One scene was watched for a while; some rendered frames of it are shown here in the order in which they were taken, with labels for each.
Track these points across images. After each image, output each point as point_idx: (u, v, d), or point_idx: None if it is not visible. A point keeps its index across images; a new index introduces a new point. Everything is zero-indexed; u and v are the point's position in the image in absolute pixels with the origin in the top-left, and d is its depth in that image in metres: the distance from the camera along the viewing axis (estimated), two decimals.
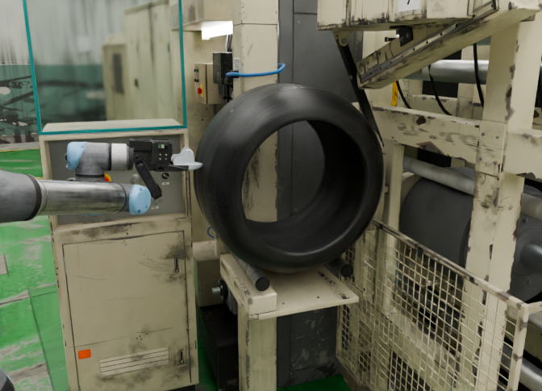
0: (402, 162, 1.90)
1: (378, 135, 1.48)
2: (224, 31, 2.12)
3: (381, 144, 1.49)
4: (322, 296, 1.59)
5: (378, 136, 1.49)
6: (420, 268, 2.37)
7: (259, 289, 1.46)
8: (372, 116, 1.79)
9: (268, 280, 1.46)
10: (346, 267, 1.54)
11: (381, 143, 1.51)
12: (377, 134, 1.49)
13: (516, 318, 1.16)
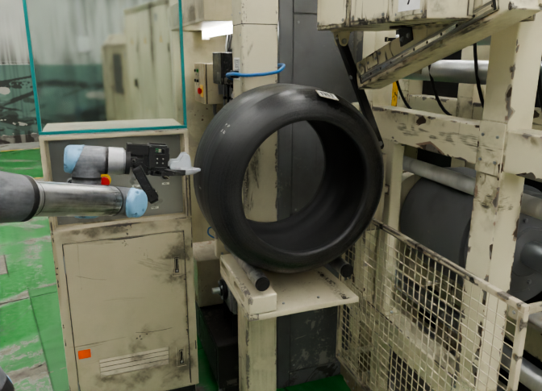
0: (402, 162, 1.90)
1: (322, 95, 1.38)
2: (224, 31, 2.12)
3: (331, 97, 1.40)
4: (322, 296, 1.59)
5: (322, 94, 1.39)
6: (420, 268, 2.37)
7: (265, 289, 1.46)
8: (372, 116, 1.79)
9: (261, 278, 1.45)
10: (343, 272, 1.54)
11: (329, 95, 1.41)
12: (319, 93, 1.39)
13: (516, 318, 1.16)
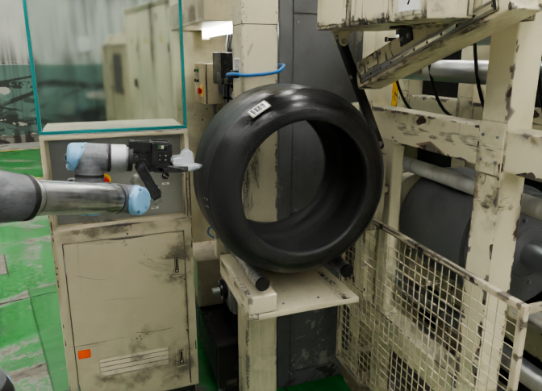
0: (402, 162, 1.90)
1: (254, 115, 1.33)
2: (224, 31, 2.12)
3: (263, 108, 1.34)
4: (322, 296, 1.59)
5: (254, 114, 1.34)
6: (420, 268, 2.37)
7: (267, 280, 1.46)
8: (372, 116, 1.79)
9: (256, 288, 1.46)
10: (351, 273, 1.55)
11: (260, 106, 1.35)
12: (251, 114, 1.34)
13: (516, 318, 1.16)
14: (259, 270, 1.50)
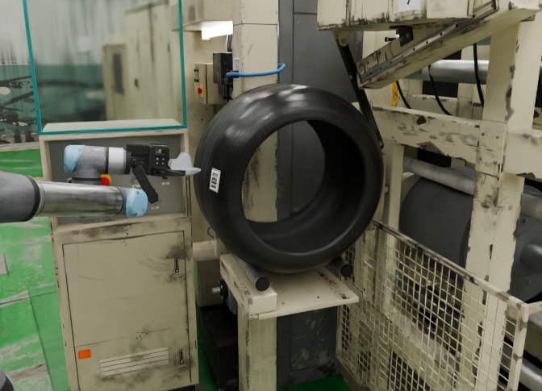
0: (402, 162, 1.90)
1: (216, 189, 1.35)
2: (224, 31, 2.12)
3: (217, 177, 1.34)
4: (322, 296, 1.59)
5: (215, 188, 1.35)
6: (420, 268, 2.37)
7: (260, 280, 1.45)
8: (372, 116, 1.79)
9: (264, 289, 1.47)
10: (351, 267, 1.55)
11: (214, 176, 1.35)
12: (213, 189, 1.36)
13: (516, 318, 1.16)
14: (251, 275, 1.50)
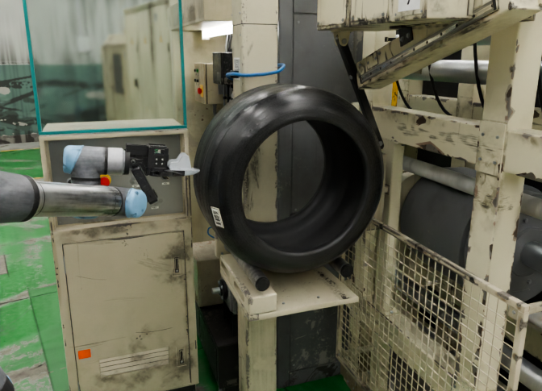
0: (402, 162, 1.90)
1: (222, 226, 1.38)
2: (224, 31, 2.12)
3: (218, 214, 1.37)
4: (322, 296, 1.59)
5: (220, 224, 1.38)
6: (420, 268, 2.37)
7: (257, 284, 1.45)
8: (372, 116, 1.79)
9: (268, 286, 1.47)
10: (346, 267, 1.54)
11: (215, 214, 1.38)
12: (219, 225, 1.39)
13: (516, 318, 1.16)
14: (251, 280, 1.50)
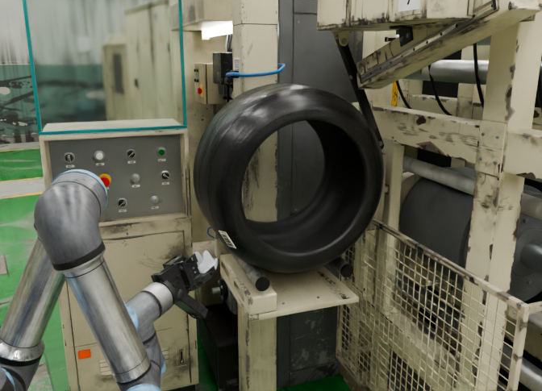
0: (402, 162, 1.90)
1: (234, 247, 1.41)
2: (224, 31, 2.12)
3: (227, 238, 1.40)
4: (322, 296, 1.59)
5: (231, 245, 1.41)
6: (420, 268, 2.37)
7: (265, 289, 1.46)
8: (372, 116, 1.79)
9: (261, 278, 1.45)
10: (347, 276, 1.55)
11: (225, 237, 1.41)
12: (231, 246, 1.42)
13: (516, 318, 1.16)
14: None
